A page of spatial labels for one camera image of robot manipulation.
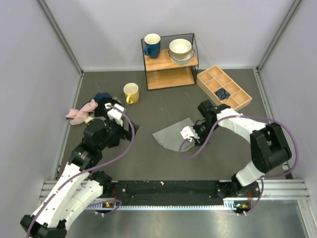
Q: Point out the grey slotted cable duct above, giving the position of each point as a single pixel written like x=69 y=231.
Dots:
x=224 y=206

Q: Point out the grey underwear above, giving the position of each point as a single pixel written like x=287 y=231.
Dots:
x=170 y=137

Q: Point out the dark blue cloth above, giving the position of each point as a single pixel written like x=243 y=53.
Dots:
x=101 y=96

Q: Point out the white scalloped bowl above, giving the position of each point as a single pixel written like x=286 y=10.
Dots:
x=181 y=60

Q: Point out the black cloth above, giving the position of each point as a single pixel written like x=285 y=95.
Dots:
x=100 y=110

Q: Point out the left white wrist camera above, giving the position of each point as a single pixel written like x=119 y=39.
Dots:
x=114 y=112

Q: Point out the rolled dark blue underwear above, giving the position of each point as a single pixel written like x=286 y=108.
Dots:
x=222 y=94

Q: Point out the blue mug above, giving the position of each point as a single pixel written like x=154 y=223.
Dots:
x=152 y=47

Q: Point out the cream bowl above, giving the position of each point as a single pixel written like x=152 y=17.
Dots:
x=180 y=46

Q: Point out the pink cloth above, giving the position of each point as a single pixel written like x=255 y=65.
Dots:
x=77 y=117

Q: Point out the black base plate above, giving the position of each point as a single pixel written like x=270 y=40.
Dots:
x=177 y=192

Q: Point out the aluminium frame rail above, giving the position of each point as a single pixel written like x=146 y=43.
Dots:
x=281 y=189

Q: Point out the beige cloth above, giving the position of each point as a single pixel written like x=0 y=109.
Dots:
x=86 y=121

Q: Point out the yellow mug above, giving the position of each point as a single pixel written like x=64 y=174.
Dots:
x=131 y=91

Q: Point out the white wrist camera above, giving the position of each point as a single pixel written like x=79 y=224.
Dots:
x=188 y=132
x=114 y=112

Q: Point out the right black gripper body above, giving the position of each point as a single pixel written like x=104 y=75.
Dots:
x=202 y=131

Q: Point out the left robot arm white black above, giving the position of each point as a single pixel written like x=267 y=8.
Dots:
x=80 y=183

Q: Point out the wooden compartment tray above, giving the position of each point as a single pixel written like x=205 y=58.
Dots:
x=214 y=78

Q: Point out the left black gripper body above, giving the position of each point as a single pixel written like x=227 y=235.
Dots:
x=114 y=129

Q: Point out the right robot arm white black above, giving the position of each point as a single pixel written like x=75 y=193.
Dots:
x=269 y=147

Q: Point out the black wire wooden shelf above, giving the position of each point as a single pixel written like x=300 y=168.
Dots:
x=162 y=73

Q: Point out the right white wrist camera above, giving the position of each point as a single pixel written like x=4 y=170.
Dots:
x=188 y=132

